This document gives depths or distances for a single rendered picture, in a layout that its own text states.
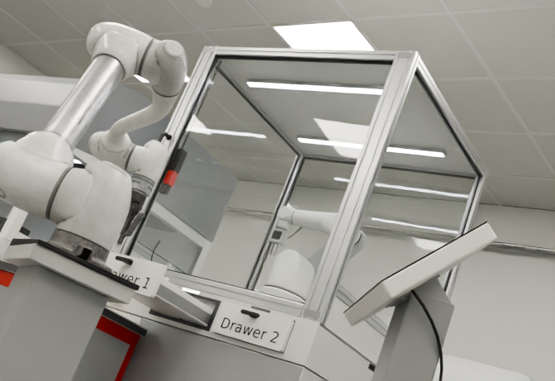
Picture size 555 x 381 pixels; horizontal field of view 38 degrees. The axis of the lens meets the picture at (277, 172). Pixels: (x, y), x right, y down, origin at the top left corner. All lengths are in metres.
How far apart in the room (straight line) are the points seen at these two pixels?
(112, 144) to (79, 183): 0.86
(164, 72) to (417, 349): 1.15
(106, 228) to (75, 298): 0.20
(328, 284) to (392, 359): 0.63
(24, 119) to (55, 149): 1.40
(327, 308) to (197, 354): 0.49
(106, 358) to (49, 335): 0.81
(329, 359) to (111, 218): 0.95
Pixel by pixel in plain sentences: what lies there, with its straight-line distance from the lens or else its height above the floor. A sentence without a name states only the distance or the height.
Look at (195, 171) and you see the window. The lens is 3.18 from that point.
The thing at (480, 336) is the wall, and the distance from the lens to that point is 5.86.
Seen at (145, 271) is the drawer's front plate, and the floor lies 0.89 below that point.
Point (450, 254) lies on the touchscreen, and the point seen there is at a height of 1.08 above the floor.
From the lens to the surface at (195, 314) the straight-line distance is 2.75.
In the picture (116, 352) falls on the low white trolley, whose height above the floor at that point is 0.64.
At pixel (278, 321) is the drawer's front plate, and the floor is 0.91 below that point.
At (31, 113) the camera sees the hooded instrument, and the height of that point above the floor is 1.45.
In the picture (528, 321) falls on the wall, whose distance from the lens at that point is 5.78.
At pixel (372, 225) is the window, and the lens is 2.81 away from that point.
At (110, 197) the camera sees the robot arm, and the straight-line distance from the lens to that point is 2.11.
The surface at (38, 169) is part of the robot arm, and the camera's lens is 2.15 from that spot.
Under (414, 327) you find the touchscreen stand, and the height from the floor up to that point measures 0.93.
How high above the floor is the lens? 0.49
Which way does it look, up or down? 19 degrees up
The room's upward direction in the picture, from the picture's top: 22 degrees clockwise
